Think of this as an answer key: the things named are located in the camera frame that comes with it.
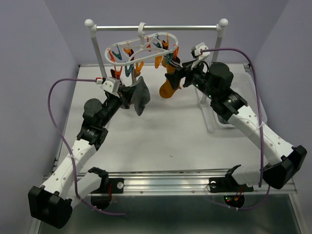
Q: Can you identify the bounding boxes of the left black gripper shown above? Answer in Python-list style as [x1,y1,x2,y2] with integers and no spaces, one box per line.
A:
[99,85,135,127]

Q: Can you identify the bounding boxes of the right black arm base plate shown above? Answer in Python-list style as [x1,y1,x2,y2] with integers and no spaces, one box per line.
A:
[208,177,230,193]

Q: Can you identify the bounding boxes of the yellow orange clothes peg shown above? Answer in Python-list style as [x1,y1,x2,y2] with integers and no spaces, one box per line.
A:
[135,61,144,74]

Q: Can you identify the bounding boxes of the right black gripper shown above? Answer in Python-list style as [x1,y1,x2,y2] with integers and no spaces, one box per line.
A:
[164,57,216,100]

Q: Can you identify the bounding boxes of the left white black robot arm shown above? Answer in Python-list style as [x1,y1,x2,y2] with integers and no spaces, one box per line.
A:
[28,85,139,229]

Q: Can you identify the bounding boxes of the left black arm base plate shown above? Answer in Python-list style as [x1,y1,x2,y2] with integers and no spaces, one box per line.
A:
[97,177,124,194]

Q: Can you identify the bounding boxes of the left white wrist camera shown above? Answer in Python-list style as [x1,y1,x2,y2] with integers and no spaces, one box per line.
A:
[96,77,120,94]

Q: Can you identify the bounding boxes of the white plastic laundry basket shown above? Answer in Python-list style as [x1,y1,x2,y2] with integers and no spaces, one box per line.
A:
[212,73,268,129]

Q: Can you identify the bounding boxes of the white clothes drying rack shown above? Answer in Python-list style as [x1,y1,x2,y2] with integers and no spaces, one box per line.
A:
[84,18,229,134]

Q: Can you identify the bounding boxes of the mustard brown striped sock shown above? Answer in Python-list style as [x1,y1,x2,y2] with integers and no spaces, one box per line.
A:
[159,58,181,98]

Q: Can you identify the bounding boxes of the white round clip hanger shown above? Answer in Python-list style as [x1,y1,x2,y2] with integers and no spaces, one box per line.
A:
[104,22,179,72]

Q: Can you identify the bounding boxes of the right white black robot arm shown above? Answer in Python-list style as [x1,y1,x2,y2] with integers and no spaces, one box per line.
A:
[165,62,307,193]

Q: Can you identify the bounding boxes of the teal clothes peg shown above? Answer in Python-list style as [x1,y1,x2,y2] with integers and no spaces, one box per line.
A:
[124,64,133,77]

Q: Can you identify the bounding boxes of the aluminium rail frame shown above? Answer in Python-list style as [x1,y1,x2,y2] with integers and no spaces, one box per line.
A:
[31,170,310,234]

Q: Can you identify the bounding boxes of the maroon white striped sock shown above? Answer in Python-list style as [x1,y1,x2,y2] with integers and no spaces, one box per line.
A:
[110,69,122,83]

